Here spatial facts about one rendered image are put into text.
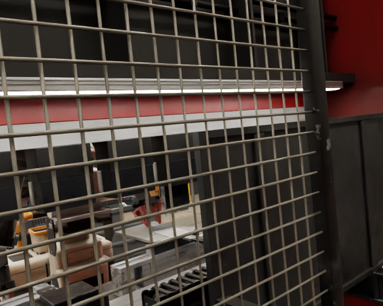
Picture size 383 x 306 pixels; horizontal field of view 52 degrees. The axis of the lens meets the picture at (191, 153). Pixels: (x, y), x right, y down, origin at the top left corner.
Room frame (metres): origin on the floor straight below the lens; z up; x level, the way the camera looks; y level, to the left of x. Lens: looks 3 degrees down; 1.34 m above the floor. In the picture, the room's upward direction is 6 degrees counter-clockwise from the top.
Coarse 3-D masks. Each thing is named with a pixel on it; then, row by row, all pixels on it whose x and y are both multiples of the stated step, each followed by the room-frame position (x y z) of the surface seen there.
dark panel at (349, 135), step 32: (256, 128) 0.78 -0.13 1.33; (288, 128) 0.85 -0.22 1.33; (352, 128) 1.05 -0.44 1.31; (224, 160) 0.73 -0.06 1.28; (256, 160) 0.78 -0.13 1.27; (352, 160) 1.04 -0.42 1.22; (224, 192) 0.73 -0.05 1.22; (256, 192) 0.78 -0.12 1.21; (288, 192) 0.85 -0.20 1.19; (352, 192) 1.03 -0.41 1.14; (224, 224) 0.72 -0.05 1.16; (256, 224) 0.78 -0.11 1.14; (352, 224) 1.02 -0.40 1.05; (224, 256) 0.72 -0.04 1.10; (256, 256) 0.77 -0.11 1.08; (288, 256) 0.84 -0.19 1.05; (352, 256) 1.01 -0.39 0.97; (224, 288) 0.71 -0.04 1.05; (256, 288) 0.77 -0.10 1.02
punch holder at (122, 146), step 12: (96, 144) 1.15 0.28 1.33; (108, 144) 1.10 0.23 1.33; (120, 144) 1.13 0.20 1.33; (132, 144) 1.15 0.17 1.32; (144, 144) 1.18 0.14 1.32; (96, 156) 1.16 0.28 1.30; (108, 156) 1.10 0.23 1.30; (120, 156) 1.13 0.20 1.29; (108, 168) 1.11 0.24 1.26; (120, 168) 1.12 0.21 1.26; (132, 168) 1.15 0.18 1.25; (108, 180) 1.12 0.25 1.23; (120, 180) 1.12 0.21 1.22; (132, 180) 1.15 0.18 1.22; (132, 192) 1.14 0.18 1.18
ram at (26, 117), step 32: (192, 96) 1.32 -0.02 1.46; (224, 96) 1.42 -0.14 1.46; (256, 96) 1.53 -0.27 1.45; (288, 96) 1.66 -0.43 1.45; (0, 128) 0.93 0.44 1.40; (32, 128) 0.97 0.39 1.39; (64, 128) 1.03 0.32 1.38; (128, 128) 1.15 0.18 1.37; (160, 128) 1.22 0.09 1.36; (192, 128) 1.31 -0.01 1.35
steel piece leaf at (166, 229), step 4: (160, 224) 1.40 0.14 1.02; (164, 224) 1.41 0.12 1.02; (168, 224) 1.42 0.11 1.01; (172, 224) 1.43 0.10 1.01; (152, 228) 1.38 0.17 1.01; (156, 228) 1.39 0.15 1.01; (160, 228) 1.40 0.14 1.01; (164, 228) 1.41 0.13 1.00; (168, 228) 1.40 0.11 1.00; (172, 228) 1.40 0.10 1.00; (176, 228) 1.39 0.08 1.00; (156, 232) 1.37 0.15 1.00; (160, 232) 1.36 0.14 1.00; (164, 232) 1.36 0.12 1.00; (168, 232) 1.35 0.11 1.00; (172, 232) 1.34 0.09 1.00; (176, 232) 1.34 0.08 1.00; (180, 232) 1.33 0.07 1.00
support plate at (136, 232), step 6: (156, 222) 1.53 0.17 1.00; (126, 228) 1.48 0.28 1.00; (132, 228) 1.47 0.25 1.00; (138, 228) 1.46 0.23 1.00; (144, 228) 1.45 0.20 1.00; (180, 228) 1.39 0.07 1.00; (186, 228) 1.38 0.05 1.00; (192, 228) 1.37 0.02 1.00; (120, 234) 1.42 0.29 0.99; (126, 234) 1.38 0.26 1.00; (132, 234) 1.38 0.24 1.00; (138, 234) 1.37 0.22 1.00; (144, 234) 1.36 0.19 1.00; (156, 234) 1.34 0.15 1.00; (144, 240) 1.30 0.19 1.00; (156, 240) 1.26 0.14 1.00
